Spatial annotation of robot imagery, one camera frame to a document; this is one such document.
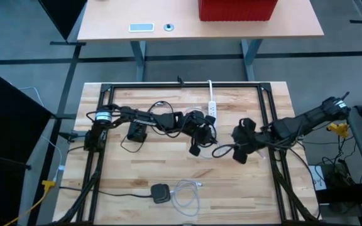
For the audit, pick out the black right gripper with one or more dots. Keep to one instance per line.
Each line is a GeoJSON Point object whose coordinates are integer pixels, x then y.
{"type": "Point", "coordinates": [250, 140]}

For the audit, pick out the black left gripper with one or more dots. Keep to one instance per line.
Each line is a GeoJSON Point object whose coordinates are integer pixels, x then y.
{"type": "Point", "coordinates": [200, 128]}

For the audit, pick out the white power strip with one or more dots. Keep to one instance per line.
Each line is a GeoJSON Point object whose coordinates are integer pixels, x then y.
{"type": "Point", "coordinates": [212, 108]}

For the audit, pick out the black desktop charging hub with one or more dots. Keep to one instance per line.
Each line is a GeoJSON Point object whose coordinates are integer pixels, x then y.
{"type": "Point", "coordinates": [137, 135]}

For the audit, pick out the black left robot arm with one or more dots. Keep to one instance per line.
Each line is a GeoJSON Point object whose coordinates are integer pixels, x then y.
{"type": "Point", "coordinates": [143, 119]}

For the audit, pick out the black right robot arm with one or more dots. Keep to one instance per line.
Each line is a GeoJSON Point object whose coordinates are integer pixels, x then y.
{"type": "Point", "coordinates": [300, 122]}

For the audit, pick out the grey desk leg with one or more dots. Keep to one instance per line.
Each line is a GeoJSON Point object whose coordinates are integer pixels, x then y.
{"type": "Point", "coordinates": [138, 59]}
{"type": "Point", "coordinates": [250, 59]}

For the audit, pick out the white power adapter box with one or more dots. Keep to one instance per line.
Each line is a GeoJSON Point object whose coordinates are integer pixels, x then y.
{"type": "Point", "coordinates": [318, 180]}

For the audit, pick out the yellow clamp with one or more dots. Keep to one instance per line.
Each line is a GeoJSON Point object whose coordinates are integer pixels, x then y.
{"type": "Point", "coordinates": [338, 128]}

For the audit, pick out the black floor stand base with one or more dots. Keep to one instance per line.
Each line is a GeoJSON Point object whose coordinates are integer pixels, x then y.
{"type": "Point", "coordinates": [350, 194]}

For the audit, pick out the silver phone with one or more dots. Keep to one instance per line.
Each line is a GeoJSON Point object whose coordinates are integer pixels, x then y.
{"type": "Point", "coordinates": [141, 27]}

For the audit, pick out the red plastic bin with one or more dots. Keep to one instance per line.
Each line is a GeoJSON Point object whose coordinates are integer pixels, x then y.
{"type": "Point", "coordinates": [237, 9]}

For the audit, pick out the beige wooden desk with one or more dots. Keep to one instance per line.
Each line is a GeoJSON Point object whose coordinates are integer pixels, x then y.
{"type": "Point", "coordinates": [121, 12]}

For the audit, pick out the small black frame clamp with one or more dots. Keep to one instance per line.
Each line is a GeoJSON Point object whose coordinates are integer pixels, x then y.
{"type": "Point", "coordinates": [181, 81]}

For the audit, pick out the black aluminium table frame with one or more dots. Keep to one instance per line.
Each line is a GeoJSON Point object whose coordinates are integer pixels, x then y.
{"type": "Point", "coordinates": [156, 85]}

